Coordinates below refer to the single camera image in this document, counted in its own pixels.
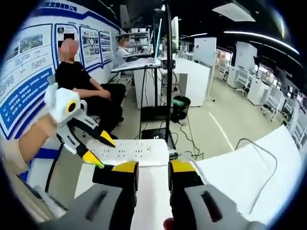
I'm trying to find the monitor on stand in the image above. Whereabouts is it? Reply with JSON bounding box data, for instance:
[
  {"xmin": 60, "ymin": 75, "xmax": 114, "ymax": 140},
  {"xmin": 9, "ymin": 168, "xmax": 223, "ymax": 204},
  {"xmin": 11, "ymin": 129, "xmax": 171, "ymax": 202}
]
[{"xmin": 153, "ymin": 8, "xmax": 180, "ymax": 61}]

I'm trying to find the person's left hand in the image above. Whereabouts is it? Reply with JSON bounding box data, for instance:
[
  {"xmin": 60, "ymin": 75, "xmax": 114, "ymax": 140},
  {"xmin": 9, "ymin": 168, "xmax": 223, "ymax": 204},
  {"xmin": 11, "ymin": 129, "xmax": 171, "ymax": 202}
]
[{"xmin": 44, "ymin": 82, "xmax": 63, "ymax": 127}]

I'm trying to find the ceiling light strip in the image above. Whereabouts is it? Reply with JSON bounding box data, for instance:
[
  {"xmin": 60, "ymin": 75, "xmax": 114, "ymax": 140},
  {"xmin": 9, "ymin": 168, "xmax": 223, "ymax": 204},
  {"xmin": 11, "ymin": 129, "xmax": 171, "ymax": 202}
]
[{"xmin": 224, "ymin": 30, "xmax": 300, "ymax": 55}]

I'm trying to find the white table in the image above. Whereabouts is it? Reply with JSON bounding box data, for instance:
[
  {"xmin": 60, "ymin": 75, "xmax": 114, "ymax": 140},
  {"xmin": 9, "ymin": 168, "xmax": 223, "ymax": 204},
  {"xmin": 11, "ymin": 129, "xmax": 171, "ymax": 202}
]
[{"xmin": 191, "ymin": 124, "xmax": 302, "ymax": 218}]

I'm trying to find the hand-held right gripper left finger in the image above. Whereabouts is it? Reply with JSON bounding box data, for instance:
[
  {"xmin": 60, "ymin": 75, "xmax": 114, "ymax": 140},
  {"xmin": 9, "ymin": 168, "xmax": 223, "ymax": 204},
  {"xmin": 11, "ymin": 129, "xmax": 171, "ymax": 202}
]
[{"xmin": 39, "ymin": 161, "xmax": 141, "ymax": 230}]

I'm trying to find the black waste bin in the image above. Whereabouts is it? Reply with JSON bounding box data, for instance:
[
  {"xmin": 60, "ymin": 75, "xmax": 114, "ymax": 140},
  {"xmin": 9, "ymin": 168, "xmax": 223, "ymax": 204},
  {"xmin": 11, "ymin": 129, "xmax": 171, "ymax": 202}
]
[{"xmin": 172, "ymin": 95, "xmax": 191, "ymax": 121}]

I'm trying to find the white counter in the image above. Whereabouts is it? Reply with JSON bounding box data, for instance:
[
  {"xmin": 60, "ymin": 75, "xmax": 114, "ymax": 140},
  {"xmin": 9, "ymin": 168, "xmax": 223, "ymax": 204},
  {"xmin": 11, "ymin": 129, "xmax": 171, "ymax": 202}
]
[{"xmin": 133, "ymin": 56, "xmax": 213, "ymax": 109}]

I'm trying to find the blue white wall poster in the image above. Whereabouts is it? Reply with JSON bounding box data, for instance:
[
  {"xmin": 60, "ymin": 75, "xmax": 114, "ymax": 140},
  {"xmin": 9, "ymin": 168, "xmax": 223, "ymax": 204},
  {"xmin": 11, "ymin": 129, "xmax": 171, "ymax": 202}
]
[{"xmin": 0, "ymin": 4, "xmax": 116, "ymax": 140}]

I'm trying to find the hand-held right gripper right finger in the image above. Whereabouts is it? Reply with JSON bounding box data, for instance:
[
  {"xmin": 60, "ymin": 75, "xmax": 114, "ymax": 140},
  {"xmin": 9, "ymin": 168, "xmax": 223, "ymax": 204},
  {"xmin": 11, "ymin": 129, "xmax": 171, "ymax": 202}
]
[{"xmin": 168, "ymin": 160, "xmax": 267, "ymax": 230}]

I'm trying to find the whiteboard on stand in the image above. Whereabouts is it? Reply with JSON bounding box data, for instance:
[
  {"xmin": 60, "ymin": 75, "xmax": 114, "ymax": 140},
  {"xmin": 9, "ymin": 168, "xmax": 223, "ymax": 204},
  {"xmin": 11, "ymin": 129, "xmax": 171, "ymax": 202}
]
[{"xmin": 193, "ymin": 37, "xmax": 218, "ymax": 67}]

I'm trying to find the white power strip cable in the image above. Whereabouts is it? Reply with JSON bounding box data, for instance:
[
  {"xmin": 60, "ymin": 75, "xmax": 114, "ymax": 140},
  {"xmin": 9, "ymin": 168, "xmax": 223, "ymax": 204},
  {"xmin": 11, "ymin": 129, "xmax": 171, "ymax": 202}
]
[{"xmin": 236, "ymin": 138, "xmax": 279, "ymax": 214}]

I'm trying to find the white power strip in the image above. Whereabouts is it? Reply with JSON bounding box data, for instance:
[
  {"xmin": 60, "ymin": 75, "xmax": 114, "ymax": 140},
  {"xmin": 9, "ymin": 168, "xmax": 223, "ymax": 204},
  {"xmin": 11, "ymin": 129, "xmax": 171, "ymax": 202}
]
[{"xmin": 86, "ymin": 139, "xmax": 169, "ymax": 168}]

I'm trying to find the black tripod stand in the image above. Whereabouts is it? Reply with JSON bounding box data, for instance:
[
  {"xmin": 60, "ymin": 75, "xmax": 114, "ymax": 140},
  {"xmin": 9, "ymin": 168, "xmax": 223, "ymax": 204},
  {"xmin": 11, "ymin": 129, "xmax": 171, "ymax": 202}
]
[{"xmin": 140, "ymin": 0, "xmax": 179, "ymax": 154}]

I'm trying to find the white ceiling panel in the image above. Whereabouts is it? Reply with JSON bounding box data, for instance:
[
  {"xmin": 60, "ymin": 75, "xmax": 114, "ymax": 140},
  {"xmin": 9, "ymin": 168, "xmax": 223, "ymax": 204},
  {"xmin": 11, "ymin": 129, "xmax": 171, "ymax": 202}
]
[{"xmin": 212, "ymin": 0, "xmax": 256, "ymax": 23}]

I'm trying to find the white standing desk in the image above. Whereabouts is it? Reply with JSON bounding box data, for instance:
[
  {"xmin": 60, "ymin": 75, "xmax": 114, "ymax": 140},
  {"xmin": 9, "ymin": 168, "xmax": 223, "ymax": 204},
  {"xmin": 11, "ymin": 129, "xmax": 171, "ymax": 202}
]
[{"xmin": 111, "ymin": 57, "xmax": 162, "ymax": 110}]

